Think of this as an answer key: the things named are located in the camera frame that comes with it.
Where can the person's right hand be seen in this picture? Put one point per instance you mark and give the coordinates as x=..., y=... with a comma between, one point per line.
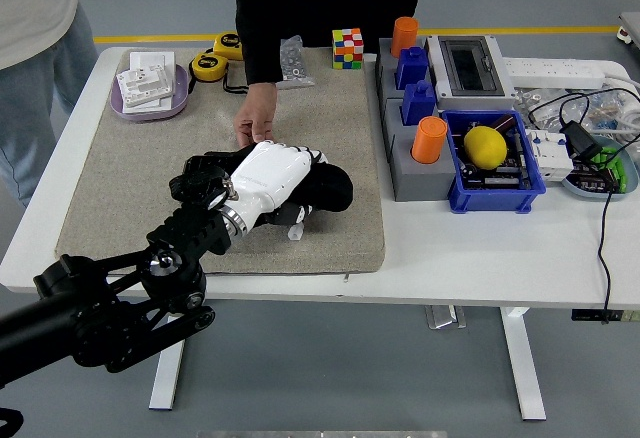
x=257, y=118

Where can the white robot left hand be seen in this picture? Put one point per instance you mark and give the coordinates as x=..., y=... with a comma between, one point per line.
x=272, y=173

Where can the black rag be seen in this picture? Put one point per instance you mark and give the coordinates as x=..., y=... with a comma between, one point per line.
x=335, y=188

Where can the purple dish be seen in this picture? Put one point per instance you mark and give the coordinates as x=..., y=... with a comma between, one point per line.
x=182, y=98

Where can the person's right forearm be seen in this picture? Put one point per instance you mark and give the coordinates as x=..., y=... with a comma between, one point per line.
x=260, y=58

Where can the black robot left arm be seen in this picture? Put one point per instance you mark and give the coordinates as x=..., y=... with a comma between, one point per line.
x=100, y=318

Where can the table control panel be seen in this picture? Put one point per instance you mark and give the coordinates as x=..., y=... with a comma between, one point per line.
x=587, y=315

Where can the clear bag of screws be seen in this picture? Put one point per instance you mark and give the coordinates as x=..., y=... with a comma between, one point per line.
x=295, y=65

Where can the grey-brown mat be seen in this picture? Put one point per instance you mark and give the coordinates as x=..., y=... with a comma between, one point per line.
x=150, y=133

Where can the colourful puzzle cube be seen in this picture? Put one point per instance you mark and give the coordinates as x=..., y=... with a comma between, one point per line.
x=348, y=49

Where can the grey block holder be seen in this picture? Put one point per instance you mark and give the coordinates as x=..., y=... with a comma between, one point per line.
x=420, y=183
x=385, y=73

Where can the orange cylinder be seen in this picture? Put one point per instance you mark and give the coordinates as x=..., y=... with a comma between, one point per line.
x=429, y=140
x=405, y=35

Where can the blue block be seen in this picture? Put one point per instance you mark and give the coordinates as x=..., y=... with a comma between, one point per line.
x=419, y=104
x=412, y=68

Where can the yellow lemon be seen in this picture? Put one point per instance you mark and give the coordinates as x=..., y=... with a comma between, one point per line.
x=485, y=147

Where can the grey distribution box with window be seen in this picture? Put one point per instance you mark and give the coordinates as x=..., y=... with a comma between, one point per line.
x=467, y=65

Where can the blue plastic bin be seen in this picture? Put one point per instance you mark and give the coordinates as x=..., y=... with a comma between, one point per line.
x=495, y=200

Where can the dark circuit boards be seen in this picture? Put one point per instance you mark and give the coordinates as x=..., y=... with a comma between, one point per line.
x=500, y=178

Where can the brown cylindrical capacitor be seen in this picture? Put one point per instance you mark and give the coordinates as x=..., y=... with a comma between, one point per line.
x=502, y=123

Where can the white table leg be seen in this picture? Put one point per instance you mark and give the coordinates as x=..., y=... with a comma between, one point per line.
x=527, y=383
x=165, y=383

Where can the white circuit breaker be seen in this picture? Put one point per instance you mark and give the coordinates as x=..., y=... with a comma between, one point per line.
x=550, y=155

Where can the clear bags of small parts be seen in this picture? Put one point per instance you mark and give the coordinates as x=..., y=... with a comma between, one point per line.
x=545, y=103

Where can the white power strip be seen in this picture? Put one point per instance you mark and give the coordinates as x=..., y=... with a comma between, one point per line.
x=550, y=72

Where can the black power adapter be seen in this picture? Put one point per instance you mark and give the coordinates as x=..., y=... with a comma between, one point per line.
x=582, y=140

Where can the dark terminal board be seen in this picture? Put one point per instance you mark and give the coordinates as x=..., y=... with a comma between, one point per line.
x=590, y=180

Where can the green terminal blocks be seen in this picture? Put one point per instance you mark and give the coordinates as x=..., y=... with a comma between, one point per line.
x=617, y=168

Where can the light blue dish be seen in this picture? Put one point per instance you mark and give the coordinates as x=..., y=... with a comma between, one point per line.
x=631, y=173

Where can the white cart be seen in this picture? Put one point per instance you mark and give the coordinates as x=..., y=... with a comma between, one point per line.
x=631, y=28

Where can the white switch plate stack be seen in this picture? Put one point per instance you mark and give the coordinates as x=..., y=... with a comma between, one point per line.
x=145, y=85

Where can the flat white switch plate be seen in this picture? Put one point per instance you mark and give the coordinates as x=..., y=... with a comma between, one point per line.
x=150, y=58

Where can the metal bracket under table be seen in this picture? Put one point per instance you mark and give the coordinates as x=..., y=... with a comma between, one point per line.
x=445, y=317

